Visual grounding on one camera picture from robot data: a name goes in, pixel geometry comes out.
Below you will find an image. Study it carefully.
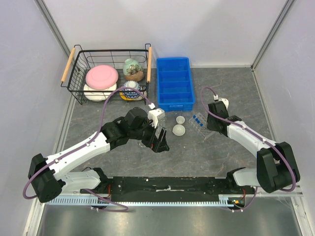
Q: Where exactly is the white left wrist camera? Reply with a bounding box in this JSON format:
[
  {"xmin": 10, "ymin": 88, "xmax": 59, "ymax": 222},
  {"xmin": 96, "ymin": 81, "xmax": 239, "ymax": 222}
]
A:
[{"xmin": 147, "ymin": 103, "xmax": 166, "ymax": 128}]

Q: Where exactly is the black wire basket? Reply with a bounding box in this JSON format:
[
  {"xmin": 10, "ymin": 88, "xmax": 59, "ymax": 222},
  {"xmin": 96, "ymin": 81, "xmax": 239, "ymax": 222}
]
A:
[{"xmin": 61, "ymin": 43, "xmax": 153, "ymax": 104}]

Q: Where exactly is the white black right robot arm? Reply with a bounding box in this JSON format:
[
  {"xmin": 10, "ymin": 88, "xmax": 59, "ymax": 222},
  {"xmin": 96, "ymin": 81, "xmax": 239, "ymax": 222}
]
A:
[{"xmin": 207, "ymin": 96, "xmax": 300, "ymax": 194}]

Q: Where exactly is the white ceramic evaporating dish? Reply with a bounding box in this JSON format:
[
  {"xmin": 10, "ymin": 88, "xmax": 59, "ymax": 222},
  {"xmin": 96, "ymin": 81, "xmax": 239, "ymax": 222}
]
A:
[{"xmin": 172, "ymin": 124, "xmax": 186, "ymax": 136}]

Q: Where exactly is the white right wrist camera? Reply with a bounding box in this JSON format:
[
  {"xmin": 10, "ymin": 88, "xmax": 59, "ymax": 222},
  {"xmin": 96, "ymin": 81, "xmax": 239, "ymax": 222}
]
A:
[{"xmin": 213, "ymin": 94, "xmax": 229, "ymax": 109}]

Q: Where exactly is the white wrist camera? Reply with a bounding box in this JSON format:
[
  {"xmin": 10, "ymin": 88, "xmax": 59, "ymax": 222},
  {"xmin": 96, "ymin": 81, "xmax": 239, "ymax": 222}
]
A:
[
  {"xmin": 147, "ymin": 103, "xmax": 166, "ymax": 128},
  {"xmin": 213, "ymin": 94, "xmax": 229, "ymax": 109}
]

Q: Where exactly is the blue white patterned bowl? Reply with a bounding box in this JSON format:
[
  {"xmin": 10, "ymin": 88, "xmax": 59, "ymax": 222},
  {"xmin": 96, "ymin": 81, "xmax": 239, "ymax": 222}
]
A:
[{"xmin": 120, "ymin": 81, "xmax": 143, "ymax": 99}]

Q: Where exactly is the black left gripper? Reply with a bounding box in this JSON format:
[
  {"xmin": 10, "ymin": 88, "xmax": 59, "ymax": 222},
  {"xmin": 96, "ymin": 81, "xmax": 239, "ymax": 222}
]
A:
[{"xmin": 129, "ymin": 118, "xmax": 169, "ymax": 153}]

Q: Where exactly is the light blue cable duct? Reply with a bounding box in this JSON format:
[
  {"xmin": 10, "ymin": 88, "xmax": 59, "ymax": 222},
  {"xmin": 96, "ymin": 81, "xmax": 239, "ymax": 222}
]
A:
[{"xmin": 47, "ymin": 195, "xmax": 245, "ymax": 207}]

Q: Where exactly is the blue plastic compartment bin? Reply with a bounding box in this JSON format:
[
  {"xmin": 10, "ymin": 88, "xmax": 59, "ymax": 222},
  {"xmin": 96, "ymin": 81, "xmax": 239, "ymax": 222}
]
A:
[{"xmin": 157, "ymin": 57, "xmax": 195, "ymax": 112}]

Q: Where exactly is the pink ceramic plate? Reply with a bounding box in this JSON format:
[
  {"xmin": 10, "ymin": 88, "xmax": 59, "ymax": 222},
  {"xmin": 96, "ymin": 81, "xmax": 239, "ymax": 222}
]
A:
[{"xmin": 86, "ymin": 65, "xmax": 119, "ymax": 90}]

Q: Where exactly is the green floral ceramic bowl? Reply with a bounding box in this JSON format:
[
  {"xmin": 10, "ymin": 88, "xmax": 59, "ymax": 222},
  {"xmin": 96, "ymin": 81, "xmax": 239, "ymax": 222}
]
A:
[{"xmin": 123, "ymin": 58, "xmax": 144, "ymax": 82}]

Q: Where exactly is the yellow plate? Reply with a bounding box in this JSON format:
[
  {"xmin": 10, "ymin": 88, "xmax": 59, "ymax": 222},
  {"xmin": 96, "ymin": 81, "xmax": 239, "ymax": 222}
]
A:
[{"xmin": 120, "ymin": 93, "xmax": 142, "ymax": 101}]

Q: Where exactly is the clear acrylic test tube rack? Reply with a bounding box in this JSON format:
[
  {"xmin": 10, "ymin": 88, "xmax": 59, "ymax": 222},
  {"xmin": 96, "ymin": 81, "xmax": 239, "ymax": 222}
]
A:
[{"xmin": 189, "ymin": 113, "xmax": 215, "ymax": 140}]

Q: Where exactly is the white ceramic bowl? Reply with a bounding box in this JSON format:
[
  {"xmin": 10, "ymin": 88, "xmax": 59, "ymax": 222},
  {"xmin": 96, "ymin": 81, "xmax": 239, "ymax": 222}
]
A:
[{"xmin": 83, "ymin": 83, "xmax": 117, "ymax": 102}]

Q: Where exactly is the white ceramic crucible cup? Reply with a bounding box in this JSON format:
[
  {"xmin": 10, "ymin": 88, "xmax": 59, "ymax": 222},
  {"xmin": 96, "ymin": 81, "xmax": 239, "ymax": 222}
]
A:
[{"xmin": 176, "ymin": 116, "xmax": 186, "ymax": 125}]

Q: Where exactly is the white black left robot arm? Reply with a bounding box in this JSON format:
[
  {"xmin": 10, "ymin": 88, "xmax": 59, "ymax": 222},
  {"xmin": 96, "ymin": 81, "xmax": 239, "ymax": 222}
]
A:
[{"xmin": 28, "ymin": 108, "xmax": 169, "ymax": 203}]

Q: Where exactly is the clear glass flask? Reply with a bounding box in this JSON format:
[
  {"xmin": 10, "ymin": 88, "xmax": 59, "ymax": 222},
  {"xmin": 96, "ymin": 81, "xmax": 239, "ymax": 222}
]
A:
[{"xmin": 139, "ymin": 142, "xmax": 151, "ymax": 148}]

